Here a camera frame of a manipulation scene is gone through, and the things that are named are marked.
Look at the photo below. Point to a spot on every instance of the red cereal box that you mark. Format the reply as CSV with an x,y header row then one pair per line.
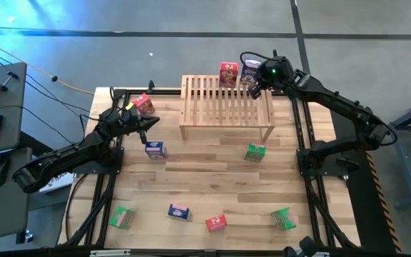
x,y
216,223
144,104
228,76

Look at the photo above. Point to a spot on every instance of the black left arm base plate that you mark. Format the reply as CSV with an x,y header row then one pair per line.
x,y
114,166

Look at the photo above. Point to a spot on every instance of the blue Frosted Flakes box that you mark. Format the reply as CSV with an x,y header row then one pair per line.
x,y
248,75
179,212
155,150

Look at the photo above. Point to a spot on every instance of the black mat with hazard stripe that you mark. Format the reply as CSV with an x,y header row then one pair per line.
x,y
362,214

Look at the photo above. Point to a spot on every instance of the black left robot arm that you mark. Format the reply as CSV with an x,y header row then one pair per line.
x,y
63,160

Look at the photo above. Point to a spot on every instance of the yellow tape tag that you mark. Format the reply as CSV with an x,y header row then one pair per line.
x,y
130,106

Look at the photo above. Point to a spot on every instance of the metal desk caster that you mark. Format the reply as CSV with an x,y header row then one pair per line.
x,y
27,236

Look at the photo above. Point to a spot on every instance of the black frame clamp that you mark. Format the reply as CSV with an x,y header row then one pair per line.
x,y
151,86

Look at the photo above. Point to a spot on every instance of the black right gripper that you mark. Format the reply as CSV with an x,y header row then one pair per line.
x,y
278,75

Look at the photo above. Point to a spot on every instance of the dark grey desk top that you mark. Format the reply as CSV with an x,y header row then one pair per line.
x,y
2,214
9,107

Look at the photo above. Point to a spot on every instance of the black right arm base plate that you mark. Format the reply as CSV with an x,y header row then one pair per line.
x,y
330,170

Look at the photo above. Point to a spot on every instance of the blue metal stand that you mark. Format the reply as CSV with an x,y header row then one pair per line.
x,y
406,171

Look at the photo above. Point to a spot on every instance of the wooden slatted shelf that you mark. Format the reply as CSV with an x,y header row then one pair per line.
x,y
209,107

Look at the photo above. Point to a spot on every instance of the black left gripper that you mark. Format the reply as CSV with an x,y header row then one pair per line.
x,y
125,123

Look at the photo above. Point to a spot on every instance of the green Apple Jacks box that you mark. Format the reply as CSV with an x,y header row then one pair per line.
x,y
122,217
254,152
283,218

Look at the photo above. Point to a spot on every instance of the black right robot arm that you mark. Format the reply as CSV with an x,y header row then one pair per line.
x,y
334,98

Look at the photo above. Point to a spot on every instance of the silver frame bracket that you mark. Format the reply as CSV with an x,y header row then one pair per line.
x,y
110,253

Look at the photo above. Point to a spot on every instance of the white cardboard box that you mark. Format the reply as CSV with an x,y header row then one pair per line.
x,y
61,183

